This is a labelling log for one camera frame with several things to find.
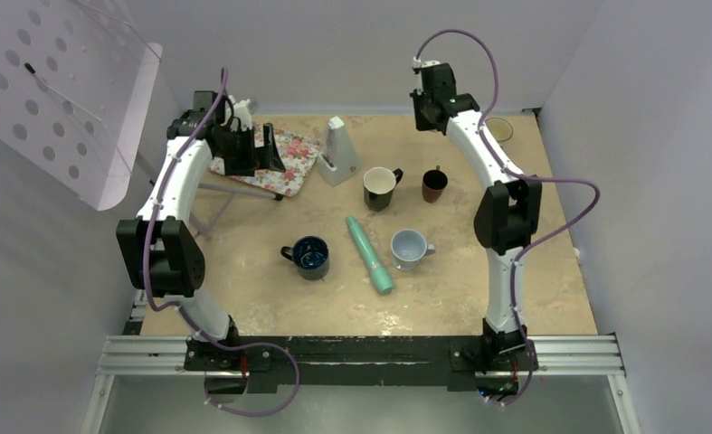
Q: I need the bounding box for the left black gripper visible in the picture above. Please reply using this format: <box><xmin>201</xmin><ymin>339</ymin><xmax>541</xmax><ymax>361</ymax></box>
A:
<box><xmin>215</xmin><ymin>123</ymin><xmax>284</xmax><ymax>177</ymax></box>

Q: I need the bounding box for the brown striped mug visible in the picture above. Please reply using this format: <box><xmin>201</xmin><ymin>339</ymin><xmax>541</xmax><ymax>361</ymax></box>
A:
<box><xmin>422</xmin><ymin>165</ymin><xmax>449</xmax><ymax>203</ymax></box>

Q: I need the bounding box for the beige mug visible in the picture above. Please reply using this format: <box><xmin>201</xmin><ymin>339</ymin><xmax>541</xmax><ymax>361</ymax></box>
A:
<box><xmin>486</xmin><ymin>117</ymin><xmax>514</xmax><ymax>143</ymax></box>

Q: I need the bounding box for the black mug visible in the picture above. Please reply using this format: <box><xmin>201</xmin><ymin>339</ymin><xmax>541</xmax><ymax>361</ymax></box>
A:
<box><xmin>363</xmin><ymin>167</ymin><xmax>403</xmax><ymax>212</ymax></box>

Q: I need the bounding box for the dark blue mug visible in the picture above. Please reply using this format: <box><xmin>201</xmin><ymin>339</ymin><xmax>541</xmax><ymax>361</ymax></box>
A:
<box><xmin>280</xmin><ymin>236</ymin><xmax>329</xmax><ymax>280</ymax></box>

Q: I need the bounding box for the white upside-down mug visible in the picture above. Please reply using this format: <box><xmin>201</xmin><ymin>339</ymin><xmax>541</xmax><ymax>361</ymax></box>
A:
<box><xmin>390</xmin><ymin>229</ymin><xmax>436</xmax><ymax>271</ymax></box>

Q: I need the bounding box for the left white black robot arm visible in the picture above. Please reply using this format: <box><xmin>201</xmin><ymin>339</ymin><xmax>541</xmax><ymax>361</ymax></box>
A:
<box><xmin>116</xmin><ymin>90</ymin><xmax>282</xmax><ymax>370</ymax></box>

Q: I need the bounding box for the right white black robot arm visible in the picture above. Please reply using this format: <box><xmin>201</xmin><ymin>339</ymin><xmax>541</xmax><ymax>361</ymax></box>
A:
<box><xmin>410</xmin><ymin>59</ymin><xmax>542</xmax><ymax>368</ymax></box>

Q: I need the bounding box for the floral tray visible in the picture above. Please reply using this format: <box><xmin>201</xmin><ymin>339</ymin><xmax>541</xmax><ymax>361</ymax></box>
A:
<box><xmin>229</xmin><ymin>128</ymin><xmax>320</xmax><ymax>197</ymax></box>

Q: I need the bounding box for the white wedge-shaped device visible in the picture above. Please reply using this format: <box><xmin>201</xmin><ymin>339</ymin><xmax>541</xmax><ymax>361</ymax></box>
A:
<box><xmin>315</xmin><ymin>117</ymin><xmax>361</xmax><ymax>187</ymax></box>

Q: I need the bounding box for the teal cylindrical tube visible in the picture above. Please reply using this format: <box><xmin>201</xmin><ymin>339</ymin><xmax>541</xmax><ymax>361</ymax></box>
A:
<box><xmin>346</xmin><ymin>215</ymin><xmax>394</xmax><ymax>295</ymax></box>

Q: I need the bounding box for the white perforated panel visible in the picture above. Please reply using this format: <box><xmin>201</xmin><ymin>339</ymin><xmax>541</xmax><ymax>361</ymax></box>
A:
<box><xmin>0</xmin><ymin>0</ymin><xmax>162</xmax><ymax>211</ymax></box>

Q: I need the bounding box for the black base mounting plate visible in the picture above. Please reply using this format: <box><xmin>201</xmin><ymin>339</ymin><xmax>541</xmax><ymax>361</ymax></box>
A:
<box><xmin>184</xmin><ymin>335</ymin><xmax>538</xmax><ymax>396</ymax></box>

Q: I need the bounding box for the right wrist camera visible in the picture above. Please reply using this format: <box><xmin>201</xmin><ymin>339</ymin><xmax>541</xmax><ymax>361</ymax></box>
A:
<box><xmin>412</xmin><ymin>57</ymin><xmax>441</xmax><ymax>74</ymax></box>

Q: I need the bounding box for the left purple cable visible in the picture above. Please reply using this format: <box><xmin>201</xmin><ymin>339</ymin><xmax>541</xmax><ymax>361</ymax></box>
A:
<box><xmin>142</xmin><ymin>65</ymin><xmax>303</xmax><ymax>420</ymax></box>

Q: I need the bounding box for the purple cable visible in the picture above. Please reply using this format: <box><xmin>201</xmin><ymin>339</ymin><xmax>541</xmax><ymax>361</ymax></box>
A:
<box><xmin>413</xmin><ymin>28</ymin><xmax>603</xmax><ymax>409</ymax></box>
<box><xmin>142</xmin><ymin>65</ymin><xmax>303</xmax><ymax>420</ymax></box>

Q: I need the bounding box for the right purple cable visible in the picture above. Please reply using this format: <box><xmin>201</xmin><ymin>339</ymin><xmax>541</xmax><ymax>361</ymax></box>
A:
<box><xmin>413</xmin><ymin>28</ymin><xmax>603</xmax><ymax>409</ymax></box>

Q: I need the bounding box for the aluminium frame rail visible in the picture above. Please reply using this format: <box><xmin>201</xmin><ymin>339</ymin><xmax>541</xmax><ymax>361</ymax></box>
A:
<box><xmin>82</xmin><ymin>335</ymin><xmax>641</xmax><ymax>433</ymax></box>

